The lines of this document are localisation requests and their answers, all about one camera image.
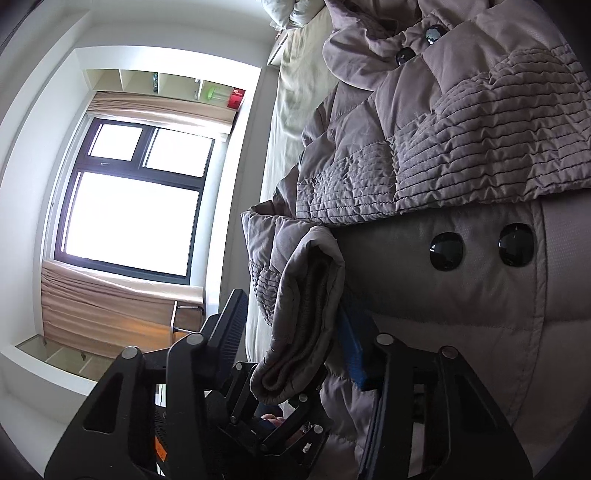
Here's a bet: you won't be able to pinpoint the bed with beige sheet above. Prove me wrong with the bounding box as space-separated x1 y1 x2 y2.
245 4 334 365

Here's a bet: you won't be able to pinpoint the metal frame chair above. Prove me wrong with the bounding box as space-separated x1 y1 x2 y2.
170 299 206 344

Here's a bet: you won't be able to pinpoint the beige curtain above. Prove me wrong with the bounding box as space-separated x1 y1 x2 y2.
41 259 205 335
85 91 238 136

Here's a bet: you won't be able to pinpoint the white cubby shelf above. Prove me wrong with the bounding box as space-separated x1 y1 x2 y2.
16 336 112 384

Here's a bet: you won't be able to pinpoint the white duvet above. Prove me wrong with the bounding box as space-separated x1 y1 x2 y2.
260 0 326 29

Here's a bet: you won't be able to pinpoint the black framed window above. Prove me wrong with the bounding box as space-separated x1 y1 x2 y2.
53 115 218 284

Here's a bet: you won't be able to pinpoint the white built-in wall shelf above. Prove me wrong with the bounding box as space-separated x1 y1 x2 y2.
83 68 247 112

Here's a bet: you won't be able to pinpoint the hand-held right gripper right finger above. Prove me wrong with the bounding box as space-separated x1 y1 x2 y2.
338 305 534 480

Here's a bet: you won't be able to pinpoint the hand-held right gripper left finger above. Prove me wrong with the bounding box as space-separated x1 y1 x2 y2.
44 288 252 480

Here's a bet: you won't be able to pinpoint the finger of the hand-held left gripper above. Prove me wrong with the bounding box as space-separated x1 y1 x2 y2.
223 361 258 418
261 392 333 457

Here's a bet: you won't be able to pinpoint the wooden desk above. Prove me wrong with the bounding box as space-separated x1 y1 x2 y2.
44 309 204 370

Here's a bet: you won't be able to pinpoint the taupe quilted puffer jacket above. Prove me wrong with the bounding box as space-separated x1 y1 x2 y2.
241 0 591 480

